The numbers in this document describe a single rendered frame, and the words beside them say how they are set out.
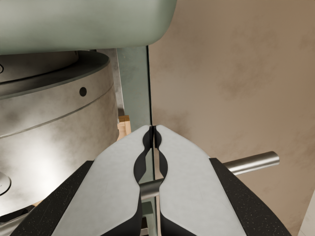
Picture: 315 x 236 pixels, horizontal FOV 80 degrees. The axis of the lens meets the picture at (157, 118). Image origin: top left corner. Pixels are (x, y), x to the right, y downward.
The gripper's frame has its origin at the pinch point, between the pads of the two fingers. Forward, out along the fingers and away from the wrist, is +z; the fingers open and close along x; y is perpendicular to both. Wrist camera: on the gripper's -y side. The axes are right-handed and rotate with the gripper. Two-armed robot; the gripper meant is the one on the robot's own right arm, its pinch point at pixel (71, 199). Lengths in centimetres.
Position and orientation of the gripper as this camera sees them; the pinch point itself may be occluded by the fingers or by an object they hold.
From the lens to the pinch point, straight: 48.5
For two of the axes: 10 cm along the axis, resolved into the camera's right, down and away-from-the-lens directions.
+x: 2.0, 4.5, -8.7
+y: 0.3, 8.8, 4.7
